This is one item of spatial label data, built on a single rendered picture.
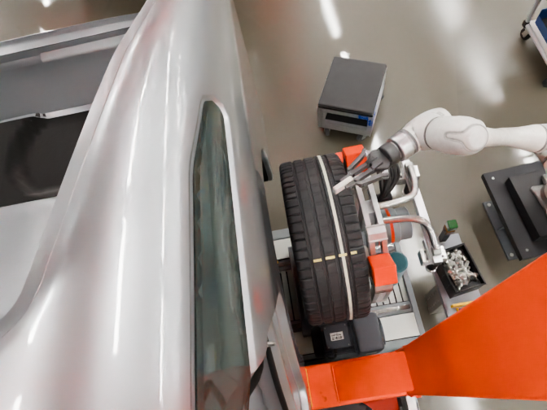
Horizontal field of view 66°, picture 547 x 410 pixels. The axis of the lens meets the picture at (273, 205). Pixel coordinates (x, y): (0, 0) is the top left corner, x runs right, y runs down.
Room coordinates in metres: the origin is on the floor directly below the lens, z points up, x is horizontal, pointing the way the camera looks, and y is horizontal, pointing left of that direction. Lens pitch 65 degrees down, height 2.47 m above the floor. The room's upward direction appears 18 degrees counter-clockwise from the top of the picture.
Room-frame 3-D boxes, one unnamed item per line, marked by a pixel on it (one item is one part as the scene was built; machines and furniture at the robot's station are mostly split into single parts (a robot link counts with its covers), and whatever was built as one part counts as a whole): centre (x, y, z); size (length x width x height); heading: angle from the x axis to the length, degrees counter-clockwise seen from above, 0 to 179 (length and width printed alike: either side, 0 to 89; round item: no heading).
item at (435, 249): (0.41, -0.42, 1.03); 0.19 x 0.18 x 0.11; 82
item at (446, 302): (0.29, -0.69, 0.44); 0.43 x 0.17 x 0.03; 172
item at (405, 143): (0.62, -0.45, 1.27); 0.09 x 0.06 x 0.09; 16
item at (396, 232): (0.51, -0.38, 0.85); 0.21 x 0.14 x 0.14; 82
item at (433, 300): (0.26, -0.69, 0.21); 0.10 x 0.10 x 0.42; 82
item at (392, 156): (0.60, -0.38, 1.27); 0.09 x 0.08 x 0.07; 106
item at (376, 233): (0.52, -0.31, 0.85); 0.54 x 0.07 x 0.54; 172
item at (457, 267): (0.31, -0.70, 0.51); 0.20 x 0.14 x 0.13; 0
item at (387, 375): (0.03, -0.01, 0.69); 0.52 x 0.17 x 0.35; 82
